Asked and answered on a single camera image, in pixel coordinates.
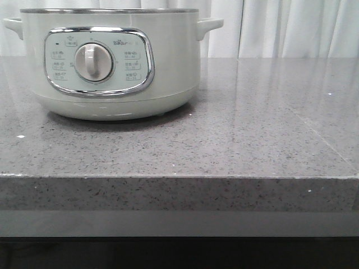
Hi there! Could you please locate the pale green electric cooking pot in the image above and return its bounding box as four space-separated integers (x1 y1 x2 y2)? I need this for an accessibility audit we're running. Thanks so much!
3 8 224 120

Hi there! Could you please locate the white pleated curtain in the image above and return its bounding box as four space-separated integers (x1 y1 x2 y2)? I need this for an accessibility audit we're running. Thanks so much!
1 1 358 58

